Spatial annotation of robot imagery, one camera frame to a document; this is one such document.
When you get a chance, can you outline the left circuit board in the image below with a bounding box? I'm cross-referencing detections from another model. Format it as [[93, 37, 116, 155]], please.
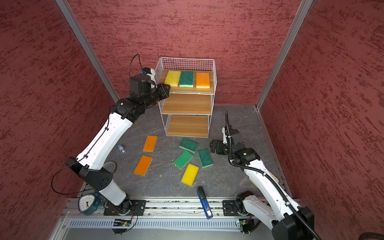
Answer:
[[113, 219, 132, 228]]

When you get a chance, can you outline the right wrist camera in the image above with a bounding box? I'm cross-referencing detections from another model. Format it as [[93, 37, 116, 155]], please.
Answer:
[[222, 127, 243, 145]]

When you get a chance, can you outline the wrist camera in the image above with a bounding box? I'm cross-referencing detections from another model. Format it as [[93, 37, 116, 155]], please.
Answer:
[[141, 68, 156, 89], [222, 127, 243, 145]]

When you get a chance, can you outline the bottom wooden shelf board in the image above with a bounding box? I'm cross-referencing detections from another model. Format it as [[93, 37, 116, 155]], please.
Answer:
[[166, 115, 209, 138]]

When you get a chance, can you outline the yellow sponge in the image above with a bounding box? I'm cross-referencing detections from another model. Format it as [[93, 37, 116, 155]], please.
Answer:
[[181, 164, 199, 186], [165, 70, 182, 87]]

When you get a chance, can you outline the right circuit board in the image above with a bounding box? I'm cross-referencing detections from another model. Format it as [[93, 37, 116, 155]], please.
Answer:
[[237, 219, 255, 233]]

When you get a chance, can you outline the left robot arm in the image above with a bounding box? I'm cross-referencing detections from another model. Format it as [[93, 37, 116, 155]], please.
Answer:
[[66, 74, 171, 216]]

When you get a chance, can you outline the top wooden shelf board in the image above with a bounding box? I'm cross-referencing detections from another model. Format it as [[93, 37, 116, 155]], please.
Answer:
[[155, 69, 217, 95]]

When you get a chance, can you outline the teal alarm clock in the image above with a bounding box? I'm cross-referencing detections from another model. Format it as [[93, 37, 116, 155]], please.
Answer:
[[78, 192, 102, 216]]

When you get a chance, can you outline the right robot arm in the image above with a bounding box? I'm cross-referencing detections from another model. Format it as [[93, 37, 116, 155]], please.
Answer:
[[210, 127, 320, 240]]

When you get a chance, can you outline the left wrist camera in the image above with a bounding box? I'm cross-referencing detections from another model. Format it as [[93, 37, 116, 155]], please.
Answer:
[[141, 68, 156, 89]]

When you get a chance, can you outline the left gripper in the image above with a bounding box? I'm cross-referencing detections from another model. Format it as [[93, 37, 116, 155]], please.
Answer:
[[141, 82, 171, 109]]

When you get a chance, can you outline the dark green sponge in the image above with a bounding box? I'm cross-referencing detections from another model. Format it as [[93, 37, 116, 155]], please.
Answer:
[[179, 71, 194, 88], [179, 138, 199, 153], [198, 148, 214, 168]]

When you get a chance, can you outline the orange sponge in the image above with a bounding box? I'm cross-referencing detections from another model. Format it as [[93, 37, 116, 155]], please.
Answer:
[[143, 136, 158, 152], [134, 155, 153, 176], [196, 72, 211, 89]]

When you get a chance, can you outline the bright green sponge middle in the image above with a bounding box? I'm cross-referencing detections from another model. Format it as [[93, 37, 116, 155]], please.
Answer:
[[174, 150, 194, 170]]

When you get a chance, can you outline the circuit board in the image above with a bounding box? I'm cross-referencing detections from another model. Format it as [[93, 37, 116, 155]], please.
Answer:
[[237, 219, 255, 233], [113, 219, 132, 228]]

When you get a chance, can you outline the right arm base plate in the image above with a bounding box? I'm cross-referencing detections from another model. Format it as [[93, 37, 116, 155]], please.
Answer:
[[222, 200, 251, 217]]

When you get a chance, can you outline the middle wooden shelf board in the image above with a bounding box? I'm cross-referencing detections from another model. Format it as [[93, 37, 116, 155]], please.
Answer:
[[162, 93, 213, 115]]

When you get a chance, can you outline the wooden shelf board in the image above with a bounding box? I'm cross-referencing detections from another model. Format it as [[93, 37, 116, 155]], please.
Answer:
[[166, 115, 209, 138], [155, 69, 217, 95], [162, 93, 213, 115]]

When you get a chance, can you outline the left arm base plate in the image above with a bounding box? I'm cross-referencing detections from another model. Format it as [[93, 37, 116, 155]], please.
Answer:
[[104, 200, 147, 216]]

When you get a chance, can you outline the blue black stapler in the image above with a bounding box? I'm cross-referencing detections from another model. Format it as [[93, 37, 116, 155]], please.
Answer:
[[197, 186, 213, 220]]

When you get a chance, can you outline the aluminium mounting rail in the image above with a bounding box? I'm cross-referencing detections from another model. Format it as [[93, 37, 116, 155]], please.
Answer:
[[61, 198, 226, 219]]

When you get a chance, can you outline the white wire shelf rack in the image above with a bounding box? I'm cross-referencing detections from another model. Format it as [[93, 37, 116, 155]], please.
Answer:
[[155, 57, 217, 138]]

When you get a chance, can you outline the dark green sponge top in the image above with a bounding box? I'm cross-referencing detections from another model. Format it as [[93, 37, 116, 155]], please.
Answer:
[[179, 138, 199, 153]]

